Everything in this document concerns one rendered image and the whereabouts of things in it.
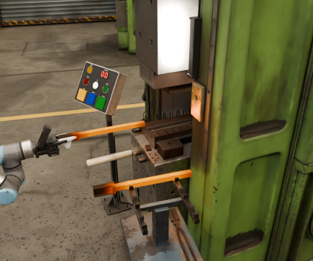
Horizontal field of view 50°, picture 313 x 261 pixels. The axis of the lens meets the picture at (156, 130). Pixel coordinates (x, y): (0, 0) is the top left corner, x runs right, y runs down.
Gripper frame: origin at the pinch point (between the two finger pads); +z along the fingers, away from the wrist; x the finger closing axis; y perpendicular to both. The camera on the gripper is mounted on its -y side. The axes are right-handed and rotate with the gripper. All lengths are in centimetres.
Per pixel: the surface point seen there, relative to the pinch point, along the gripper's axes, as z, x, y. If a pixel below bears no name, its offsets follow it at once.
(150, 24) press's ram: 43, 4, -51
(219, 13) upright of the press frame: 58, 38, -61
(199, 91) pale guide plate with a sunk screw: 54, 32, -26
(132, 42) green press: 187, -449, 91
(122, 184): 13.0, 39.6, 6.8
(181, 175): 40, 44, 8
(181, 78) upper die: 58, 7, -23
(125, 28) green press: 183, -479, 71
